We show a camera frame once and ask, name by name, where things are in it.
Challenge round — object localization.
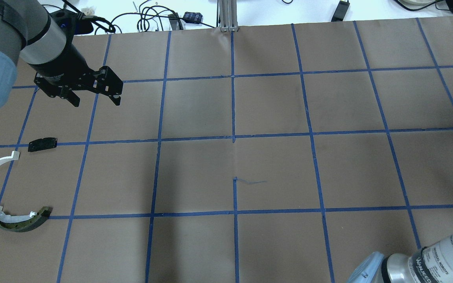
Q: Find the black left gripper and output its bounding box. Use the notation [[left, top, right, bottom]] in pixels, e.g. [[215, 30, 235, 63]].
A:
[[34, 66, 123, 107]]

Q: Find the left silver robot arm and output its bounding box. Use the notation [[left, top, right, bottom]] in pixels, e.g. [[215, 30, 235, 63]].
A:
[[0, 0, 123, 108]]

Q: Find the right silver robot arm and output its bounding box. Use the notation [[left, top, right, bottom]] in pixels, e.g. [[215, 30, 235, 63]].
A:
[[57, 70, 453, 283]]

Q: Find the black flat brake pad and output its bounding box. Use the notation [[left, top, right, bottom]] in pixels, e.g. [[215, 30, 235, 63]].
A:
[[28, 137, 58, 153]]

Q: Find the olive green brake shoe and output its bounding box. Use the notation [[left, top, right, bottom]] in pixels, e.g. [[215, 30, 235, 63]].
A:
[[0, 206, 53, 233]]

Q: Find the black power adapter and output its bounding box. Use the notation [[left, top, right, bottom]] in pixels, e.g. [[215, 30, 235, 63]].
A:
[[331, 0, 350, 22]]

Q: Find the black cable bundle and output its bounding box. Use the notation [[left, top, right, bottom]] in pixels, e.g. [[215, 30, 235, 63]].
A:
[[40, 0, 215, 34]]

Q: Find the aluminium frame post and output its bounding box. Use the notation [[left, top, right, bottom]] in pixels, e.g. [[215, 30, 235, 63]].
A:
[[216, 0, 239, 32]]

